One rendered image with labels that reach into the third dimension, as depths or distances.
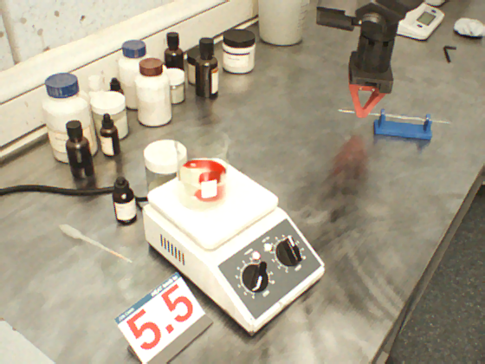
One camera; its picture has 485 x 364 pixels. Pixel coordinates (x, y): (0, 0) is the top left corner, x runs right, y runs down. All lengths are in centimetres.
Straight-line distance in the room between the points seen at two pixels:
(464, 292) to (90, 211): 130
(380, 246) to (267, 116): 35
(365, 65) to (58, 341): 60
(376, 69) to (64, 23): 53
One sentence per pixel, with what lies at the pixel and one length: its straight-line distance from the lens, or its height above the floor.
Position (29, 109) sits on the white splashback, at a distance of 89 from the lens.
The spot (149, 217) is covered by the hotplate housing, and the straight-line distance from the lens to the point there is 63.
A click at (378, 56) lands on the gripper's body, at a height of 90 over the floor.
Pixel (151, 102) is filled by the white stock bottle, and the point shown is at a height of 80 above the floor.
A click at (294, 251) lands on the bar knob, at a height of 81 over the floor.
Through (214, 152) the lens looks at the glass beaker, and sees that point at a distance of 61.
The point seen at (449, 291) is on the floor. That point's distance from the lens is 175.
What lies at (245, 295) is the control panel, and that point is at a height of 79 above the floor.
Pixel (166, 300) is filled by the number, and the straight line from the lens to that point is 59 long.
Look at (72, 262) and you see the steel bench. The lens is 69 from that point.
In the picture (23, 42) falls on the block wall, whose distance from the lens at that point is 91.
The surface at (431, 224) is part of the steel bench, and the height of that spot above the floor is 75.
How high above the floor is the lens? 124
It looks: 39 degrees down
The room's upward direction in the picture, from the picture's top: 3 degrees clockwise
